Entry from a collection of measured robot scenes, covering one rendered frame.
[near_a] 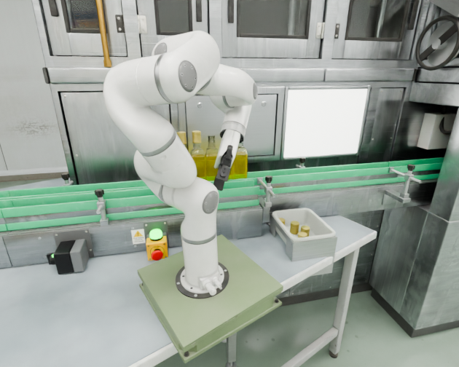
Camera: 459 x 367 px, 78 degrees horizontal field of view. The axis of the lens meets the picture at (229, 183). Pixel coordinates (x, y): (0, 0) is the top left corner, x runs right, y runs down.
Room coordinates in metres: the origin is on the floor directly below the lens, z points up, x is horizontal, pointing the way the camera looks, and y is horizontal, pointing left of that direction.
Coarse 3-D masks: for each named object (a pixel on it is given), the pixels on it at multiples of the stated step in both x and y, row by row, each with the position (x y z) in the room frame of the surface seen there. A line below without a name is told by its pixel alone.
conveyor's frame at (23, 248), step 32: (320, 192) 1.17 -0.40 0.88; (352, 192) 1.20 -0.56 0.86; (384, 192) 1.24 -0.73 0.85; (416, 192) 1.28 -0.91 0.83; (96, 224) 0.88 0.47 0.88; (128, 224) 0.89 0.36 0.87; (224, 224) 0.97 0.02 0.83; (256, 224) 1.00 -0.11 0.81; (0, 256) 0.80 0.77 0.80; (32, 256) 0.82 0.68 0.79
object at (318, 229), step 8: (304, 208) 1.08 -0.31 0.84; (280, 216) 1.05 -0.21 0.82; (288, 216) 1.06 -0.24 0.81; (296, 216) 1.07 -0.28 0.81; (304, 216) 1.07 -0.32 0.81; (312, 216) 1.04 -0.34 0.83; (280, 224) 0.95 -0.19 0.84; (288, 224) 1.05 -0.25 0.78; (304, 224) 1.07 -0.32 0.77; (312, 224) 1.02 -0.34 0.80; (320, 224) 0.97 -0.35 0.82; (288, 232) 0.89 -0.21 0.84; (312, 232) 1.00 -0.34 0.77; (320, 232) 0.96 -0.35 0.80; (328, 232) 0.92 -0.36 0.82; (296, 240) 0.84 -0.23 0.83; (304, 240) 0.85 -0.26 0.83
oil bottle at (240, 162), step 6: (240, 150) 1.12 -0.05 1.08; (246, 150) 1.13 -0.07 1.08; (240, 156) 1.11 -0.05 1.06; (246, 156) 1.12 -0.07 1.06; (234, 162) 1.11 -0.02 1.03; (240, 162) 1.11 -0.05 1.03; (246, 162) 1.12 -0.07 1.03; (234, 168) 1.11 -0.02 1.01; (240, 168) 1.11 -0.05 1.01; (246, 168) 1.12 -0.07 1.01; (234, 174) 1.11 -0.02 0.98; (240, 174) 1.11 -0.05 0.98; (246, 174) 1.12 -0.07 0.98
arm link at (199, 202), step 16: (176, 192) 0.64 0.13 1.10; (192, 192) 0.62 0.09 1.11; (208, 192) 0.62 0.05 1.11; (176, 208) 0.66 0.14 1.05; (192, 208) 0.60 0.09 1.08; (208, 208) 0.62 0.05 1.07; (192, 224) 0.61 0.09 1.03; (208, 224) 0.62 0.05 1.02; (192, 240) 0.62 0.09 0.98; (208, 240) 0.63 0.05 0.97
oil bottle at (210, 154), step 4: (204, 152) 1.13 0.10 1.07; (208, 152) 1.09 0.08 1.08; (212, 152) 1.09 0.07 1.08; (216, 152) 1.10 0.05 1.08; (208, 156) 1.09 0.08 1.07; (212, 156) 1.09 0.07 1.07; (216, 156) 1.09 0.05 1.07; (208, 160) 1.09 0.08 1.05; (212, 160) 1.09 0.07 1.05; (208, 164) 1.08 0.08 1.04; (212, 164) 1.09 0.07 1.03; (208, 168) 1.09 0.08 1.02; (212, 168) 1.09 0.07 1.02; (216, 168) 1.09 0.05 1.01; (208, 172) 1.08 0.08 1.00; (212, 172) 1.09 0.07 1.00; (216, 172) 1.09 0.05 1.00; (208, 176) 1.08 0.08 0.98; (212, 176) 1.09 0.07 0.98; (208, 180) 1.08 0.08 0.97; (212, 180) 1.09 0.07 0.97
